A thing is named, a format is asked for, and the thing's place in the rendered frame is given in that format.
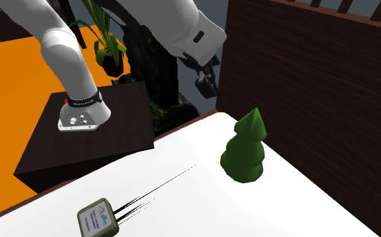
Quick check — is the green tree figure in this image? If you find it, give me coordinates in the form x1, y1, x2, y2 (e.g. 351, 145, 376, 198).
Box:
219, 107, 268, 184

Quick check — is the potted green plant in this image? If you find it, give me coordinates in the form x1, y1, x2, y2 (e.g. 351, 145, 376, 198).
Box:
69, 0, 128, 79

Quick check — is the bed with dark wooden headboard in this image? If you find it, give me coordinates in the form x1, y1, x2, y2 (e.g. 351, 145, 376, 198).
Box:
0, 0, 381, 237

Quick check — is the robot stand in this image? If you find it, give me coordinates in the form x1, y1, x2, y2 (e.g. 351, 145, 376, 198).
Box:
13, 81, 155, 194

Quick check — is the grey box with printed label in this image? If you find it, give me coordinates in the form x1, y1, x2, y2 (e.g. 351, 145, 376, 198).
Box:
77, 197, 120, 237

